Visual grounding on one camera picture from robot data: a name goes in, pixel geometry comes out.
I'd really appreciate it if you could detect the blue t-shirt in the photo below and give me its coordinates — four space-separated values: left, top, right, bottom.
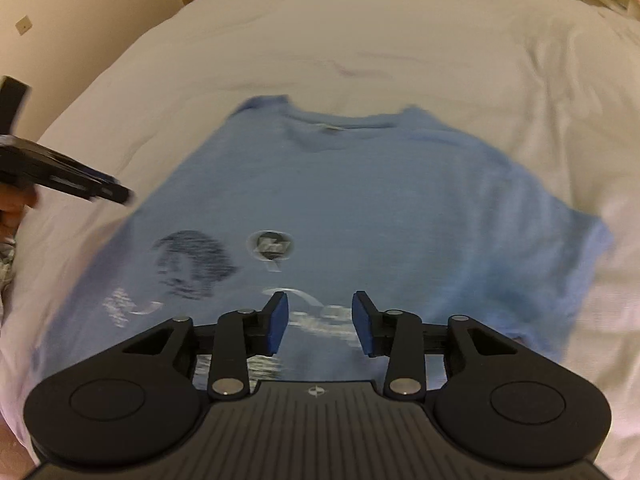
32 96 613 380

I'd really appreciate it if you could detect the low wall socket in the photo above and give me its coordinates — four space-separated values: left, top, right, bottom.
15 15 32 36

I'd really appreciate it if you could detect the white bed duvet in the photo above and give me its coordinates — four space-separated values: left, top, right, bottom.
1 0 639 479

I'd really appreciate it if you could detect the person's left hand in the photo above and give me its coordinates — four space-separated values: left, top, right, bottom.
0 183 39 242

